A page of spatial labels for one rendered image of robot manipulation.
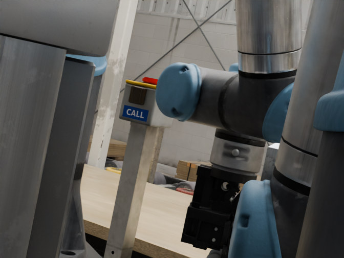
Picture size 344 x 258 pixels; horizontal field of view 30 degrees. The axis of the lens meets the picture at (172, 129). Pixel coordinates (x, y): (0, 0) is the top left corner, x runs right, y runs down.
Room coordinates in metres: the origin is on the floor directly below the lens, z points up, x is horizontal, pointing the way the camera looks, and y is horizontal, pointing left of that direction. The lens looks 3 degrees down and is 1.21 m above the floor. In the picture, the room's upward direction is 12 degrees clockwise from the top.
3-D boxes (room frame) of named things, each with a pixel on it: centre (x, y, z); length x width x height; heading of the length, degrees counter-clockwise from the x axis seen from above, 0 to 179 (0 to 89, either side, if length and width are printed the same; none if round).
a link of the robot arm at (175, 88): (0.86, -0.04, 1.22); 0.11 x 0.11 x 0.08; 42
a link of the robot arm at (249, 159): (0.94, -0.10, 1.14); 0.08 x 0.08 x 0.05
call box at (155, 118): (1.13, 0.05, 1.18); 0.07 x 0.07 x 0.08; 59
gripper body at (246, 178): (0.94, -0.09, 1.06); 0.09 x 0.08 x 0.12; 80
